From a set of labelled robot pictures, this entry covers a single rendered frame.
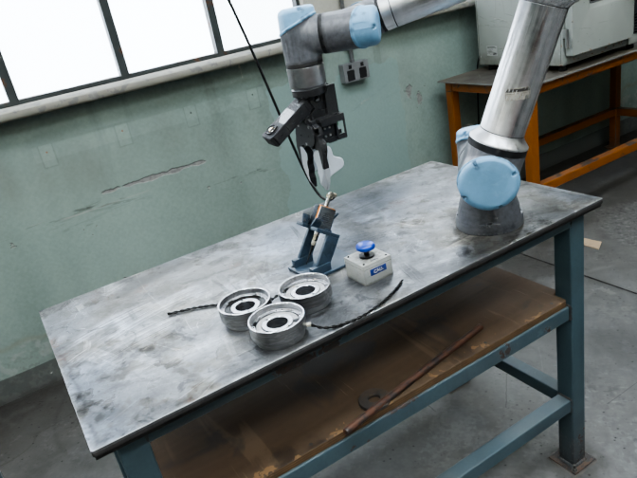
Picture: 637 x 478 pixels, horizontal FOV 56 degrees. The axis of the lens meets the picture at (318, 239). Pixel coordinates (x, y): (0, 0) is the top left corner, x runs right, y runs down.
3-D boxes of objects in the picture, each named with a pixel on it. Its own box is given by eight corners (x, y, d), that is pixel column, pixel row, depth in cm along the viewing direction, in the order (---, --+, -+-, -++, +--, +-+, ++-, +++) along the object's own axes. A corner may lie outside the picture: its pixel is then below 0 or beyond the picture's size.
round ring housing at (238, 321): (211, 326, 117) (206, 308, 116) (247, 301, 124) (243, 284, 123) (249, 338, 111) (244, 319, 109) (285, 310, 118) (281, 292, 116)
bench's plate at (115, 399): (95, 462, 90) (90, 452, 89) (41, 318, 139) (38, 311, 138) (603, 206, 140) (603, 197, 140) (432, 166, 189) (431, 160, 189)
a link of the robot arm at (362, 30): (380, -1, 118) (326, 9, 121) (373, 4, 108) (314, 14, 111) (385, 41, 121) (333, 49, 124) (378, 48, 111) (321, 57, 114)
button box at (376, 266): (366, 286, 121) (362, 265, 119) (347, 276, 126) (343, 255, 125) (397, 272, 124) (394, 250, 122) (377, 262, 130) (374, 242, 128)
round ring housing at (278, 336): (246, 355, 106) (241, 335, 104) (259, 322, 115) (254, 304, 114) (303, 350, 104) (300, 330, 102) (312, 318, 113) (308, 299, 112)
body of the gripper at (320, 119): (349, 139, 125) (339, 82, 120) (315, 152, 121) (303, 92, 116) (328, 136, 131) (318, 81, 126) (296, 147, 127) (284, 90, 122)
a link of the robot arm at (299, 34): (312, 4, 110) (268, 12, 112) (322, 64, 114) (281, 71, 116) (321, 1, 117) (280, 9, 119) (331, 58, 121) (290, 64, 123)
